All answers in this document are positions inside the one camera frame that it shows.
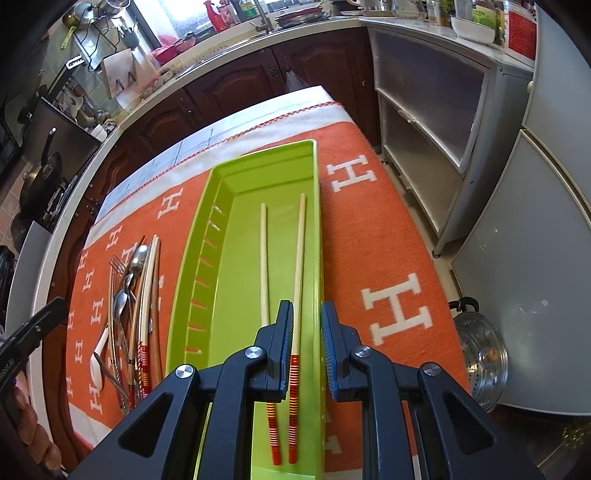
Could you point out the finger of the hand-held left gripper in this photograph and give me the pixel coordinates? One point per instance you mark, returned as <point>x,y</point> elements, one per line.
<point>32,327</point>

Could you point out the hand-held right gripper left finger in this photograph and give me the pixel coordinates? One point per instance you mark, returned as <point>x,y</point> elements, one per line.
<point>287,350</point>

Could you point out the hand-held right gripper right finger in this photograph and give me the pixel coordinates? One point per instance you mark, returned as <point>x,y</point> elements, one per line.
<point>328,350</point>

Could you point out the white ceramic spoon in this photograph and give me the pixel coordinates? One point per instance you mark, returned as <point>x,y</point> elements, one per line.
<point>98,369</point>

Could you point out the green plastic tray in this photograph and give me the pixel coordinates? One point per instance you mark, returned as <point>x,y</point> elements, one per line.
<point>240,277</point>

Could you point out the pale chopstick red striped end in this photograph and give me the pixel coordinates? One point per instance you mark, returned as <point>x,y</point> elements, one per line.
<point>264,258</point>
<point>299,258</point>
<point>153,258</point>
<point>146,300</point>

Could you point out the steel fork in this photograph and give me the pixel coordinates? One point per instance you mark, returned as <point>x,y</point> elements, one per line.
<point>116,270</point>

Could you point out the brown wooden chopstick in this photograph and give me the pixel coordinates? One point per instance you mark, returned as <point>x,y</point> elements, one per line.
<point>159,341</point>
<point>135,337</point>

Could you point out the small steel spoon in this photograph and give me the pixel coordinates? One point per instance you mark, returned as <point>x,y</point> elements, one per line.
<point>129,279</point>

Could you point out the large steel spoon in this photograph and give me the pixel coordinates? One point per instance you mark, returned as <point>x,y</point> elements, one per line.
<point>138,258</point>

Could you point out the person's left hand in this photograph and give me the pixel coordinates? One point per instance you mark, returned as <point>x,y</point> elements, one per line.
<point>32,424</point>

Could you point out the orange printed tablecloth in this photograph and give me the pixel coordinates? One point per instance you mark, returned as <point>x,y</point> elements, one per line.
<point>369,221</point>

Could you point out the black frying pan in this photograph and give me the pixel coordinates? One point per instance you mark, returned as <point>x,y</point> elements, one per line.
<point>41,180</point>

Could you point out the steel steamer pot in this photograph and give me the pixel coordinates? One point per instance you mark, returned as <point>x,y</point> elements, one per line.
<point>480,355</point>

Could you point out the grey refrigerator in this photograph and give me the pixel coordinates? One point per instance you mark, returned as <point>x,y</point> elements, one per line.
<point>545,230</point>

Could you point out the clear plastic bag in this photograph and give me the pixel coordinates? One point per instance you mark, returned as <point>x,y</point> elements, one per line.
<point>293,81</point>

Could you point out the wooden cutting board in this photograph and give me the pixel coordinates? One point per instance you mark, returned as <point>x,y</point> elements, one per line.
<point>122,69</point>

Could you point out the grey metal cabinet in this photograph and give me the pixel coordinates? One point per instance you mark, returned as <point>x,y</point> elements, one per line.
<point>425,92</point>

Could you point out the red plastic basin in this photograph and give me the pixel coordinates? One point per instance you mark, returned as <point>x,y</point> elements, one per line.
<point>173,48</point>

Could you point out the steel cooking pot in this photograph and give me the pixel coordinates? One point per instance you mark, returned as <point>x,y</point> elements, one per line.
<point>83,11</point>

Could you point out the stack of dishes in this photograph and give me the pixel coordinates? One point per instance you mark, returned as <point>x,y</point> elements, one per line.
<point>300,18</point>

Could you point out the steel faucet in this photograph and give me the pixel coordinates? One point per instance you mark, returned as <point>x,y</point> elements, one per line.
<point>263,18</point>

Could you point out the red bottle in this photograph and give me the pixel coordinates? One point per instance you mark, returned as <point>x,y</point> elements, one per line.
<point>214,11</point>

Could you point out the white bowl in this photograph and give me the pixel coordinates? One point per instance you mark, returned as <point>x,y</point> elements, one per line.
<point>471,28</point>

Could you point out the red labelled white jar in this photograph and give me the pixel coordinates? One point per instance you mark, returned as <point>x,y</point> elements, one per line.
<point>521,27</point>

